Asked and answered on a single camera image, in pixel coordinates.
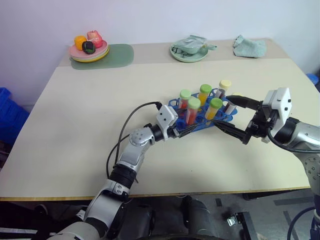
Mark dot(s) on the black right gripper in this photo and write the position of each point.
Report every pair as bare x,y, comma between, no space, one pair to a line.
257,127

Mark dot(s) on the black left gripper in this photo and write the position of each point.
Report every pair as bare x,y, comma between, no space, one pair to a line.
176,131

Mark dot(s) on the red liquid tube green cap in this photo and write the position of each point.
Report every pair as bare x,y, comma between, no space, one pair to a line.
185,94
192,115

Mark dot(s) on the brown tube with white label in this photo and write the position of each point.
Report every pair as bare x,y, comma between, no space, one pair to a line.
230,108

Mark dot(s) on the orange liquid tube green cap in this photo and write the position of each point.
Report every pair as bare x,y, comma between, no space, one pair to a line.
203,98
212,112

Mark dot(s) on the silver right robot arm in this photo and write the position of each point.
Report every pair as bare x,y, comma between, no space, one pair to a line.
307,135

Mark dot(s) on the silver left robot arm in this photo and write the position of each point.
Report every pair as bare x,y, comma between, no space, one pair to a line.
132,155

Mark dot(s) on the blue plastic test tube rack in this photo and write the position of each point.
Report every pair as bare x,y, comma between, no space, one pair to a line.
202,123

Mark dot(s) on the brown liquid tube yellow cap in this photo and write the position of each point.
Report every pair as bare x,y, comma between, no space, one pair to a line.
225,84

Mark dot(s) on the mint green plate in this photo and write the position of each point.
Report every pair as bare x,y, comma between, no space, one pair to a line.
190,58

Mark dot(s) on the crumpled teal cloth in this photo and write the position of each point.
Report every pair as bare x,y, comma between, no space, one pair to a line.
251,47

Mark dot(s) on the blue round container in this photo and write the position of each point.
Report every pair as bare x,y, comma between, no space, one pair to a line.
312,78

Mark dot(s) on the green placemat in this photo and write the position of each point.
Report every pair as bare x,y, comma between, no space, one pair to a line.
121,56

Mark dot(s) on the grey rounded shape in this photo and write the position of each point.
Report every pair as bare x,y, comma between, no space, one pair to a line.
196,217

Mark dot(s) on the silver metal latch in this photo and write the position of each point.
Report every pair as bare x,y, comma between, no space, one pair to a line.
231,221

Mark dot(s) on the pale green plate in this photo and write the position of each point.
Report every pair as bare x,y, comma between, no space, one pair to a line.
102,55

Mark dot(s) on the yellow plate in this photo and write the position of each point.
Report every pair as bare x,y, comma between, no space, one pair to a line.
88,61

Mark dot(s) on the black and green toy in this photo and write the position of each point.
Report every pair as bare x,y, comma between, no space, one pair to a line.
88,47

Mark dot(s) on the pink plate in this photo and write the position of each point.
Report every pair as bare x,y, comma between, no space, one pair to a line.
75,53

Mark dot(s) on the orange toy fruit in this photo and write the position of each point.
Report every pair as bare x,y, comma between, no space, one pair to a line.
79,42

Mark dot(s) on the blue plastic crate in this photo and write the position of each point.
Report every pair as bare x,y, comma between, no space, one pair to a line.
10,112

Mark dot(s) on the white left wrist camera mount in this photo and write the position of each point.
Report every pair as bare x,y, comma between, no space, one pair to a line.
166,116

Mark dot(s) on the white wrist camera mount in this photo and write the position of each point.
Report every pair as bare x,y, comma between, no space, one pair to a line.
166,116
281,105

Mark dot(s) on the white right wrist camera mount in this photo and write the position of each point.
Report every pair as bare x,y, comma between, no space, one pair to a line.
281,105

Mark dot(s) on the black metal frame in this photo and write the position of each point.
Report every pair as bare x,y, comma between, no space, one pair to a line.
246,225

